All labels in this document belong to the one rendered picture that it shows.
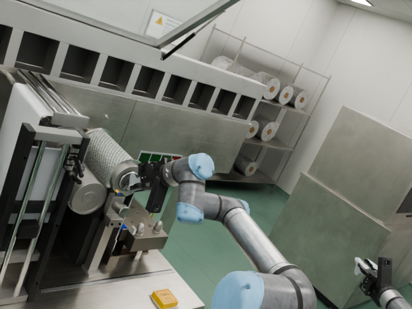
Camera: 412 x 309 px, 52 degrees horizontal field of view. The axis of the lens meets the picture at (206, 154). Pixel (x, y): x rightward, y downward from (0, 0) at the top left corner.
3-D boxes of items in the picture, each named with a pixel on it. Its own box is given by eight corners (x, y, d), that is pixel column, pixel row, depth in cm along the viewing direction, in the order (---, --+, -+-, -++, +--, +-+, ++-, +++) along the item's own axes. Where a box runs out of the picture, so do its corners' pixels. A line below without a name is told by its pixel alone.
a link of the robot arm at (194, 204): (219, 224, 115) (221, 186, 119) (183, 218, 110) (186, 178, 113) (204, 227, 121) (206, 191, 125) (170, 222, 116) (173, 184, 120)
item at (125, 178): (141, 171, 141) (137, 190, 144) (138, 168, 143) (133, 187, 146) (121, 173, 137) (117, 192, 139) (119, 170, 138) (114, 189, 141)
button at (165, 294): (161, 309, 143) (164, 304, 142) (150, 295, 147) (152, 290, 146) (176, 306, 148) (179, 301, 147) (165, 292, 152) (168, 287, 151)
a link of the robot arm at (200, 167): (195, 176, 112) (197, 147, 115) (168, 183, 119) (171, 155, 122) (216, 184, 117) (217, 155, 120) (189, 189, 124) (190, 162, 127)
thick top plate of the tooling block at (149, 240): (129, 252, 154) (135, 238, 152) (84, 194, 180) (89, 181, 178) (163, 248, 165) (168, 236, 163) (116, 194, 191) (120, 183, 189)
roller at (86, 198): (66, 214, 132) (78, 182, 129) (38, 174, 149) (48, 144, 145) (100, 214, 141) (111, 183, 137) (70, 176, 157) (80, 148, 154)
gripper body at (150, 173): (154, 166, 138) (179, 159, 130) (156, 192, 137) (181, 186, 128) (135, 164, 133) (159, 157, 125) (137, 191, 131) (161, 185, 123)
